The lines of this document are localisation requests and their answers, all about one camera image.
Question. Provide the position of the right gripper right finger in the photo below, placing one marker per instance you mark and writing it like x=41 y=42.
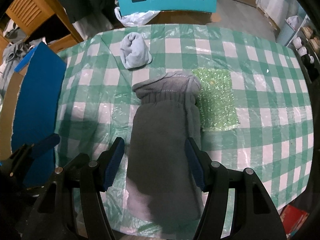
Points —
x=254 y=216

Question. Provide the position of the grey clothes pile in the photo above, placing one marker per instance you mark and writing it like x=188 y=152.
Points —
x=15 y=52

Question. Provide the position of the green checkered tablecloth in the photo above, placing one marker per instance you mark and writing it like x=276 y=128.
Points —
x=275 y=132

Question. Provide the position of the shoe rack with shoes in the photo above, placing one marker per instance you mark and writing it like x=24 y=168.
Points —
x=300 y=35

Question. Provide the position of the red packet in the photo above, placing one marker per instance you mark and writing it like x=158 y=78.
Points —
x=292 y=219

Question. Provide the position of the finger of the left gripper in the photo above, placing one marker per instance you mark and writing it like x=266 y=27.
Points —
x=39 y=149

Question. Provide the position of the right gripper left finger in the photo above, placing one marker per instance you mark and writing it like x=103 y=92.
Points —
x=53 y=215

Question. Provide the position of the white plastic bag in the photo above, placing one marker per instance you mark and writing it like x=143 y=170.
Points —
x=136 y=19

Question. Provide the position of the green glitter sponge cloth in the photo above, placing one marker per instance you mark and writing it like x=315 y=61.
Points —
x=216 y=100

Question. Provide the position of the blue cardboard box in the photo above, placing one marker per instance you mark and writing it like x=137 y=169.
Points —
x=29 y=109

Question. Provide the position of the grey sock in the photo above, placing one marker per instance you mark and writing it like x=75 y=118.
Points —
x=134 y=53

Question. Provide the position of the wooden louvered wardrobe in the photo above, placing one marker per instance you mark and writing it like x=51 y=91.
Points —
x=29 y=15

